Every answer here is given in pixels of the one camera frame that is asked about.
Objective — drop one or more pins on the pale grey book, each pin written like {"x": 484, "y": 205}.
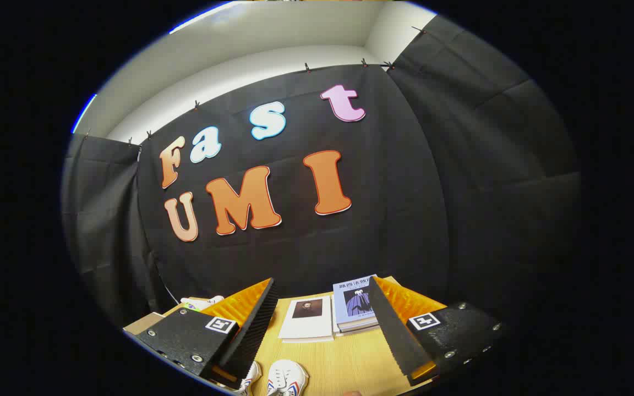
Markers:
{"x": 358, "y": 329}

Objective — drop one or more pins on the beige cardboard storage box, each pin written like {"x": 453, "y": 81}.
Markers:
{"x": 142, "y": 323}

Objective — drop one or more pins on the white portrait cover book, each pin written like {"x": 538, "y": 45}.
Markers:
{"x": 309, "y": 327}

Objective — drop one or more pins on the white striped sneaker shoe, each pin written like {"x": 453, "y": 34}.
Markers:
{"x": 287, "y": 378}
{"x": 250, "y": 379}

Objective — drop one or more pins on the pink starfish plush toy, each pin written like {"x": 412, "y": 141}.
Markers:
{"x": 202, "y": 301}

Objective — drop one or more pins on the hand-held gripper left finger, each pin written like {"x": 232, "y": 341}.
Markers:
{"x": 251, "y": 330}

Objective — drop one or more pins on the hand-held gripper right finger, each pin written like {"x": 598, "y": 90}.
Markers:
{"x": 391, "y": 330}

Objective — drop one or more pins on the black backdrop cloth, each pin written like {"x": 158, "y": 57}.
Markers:
{"x": 394, "y": 209}

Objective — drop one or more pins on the blue cover book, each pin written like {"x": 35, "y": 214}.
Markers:
{"x": 350, "y": 300}

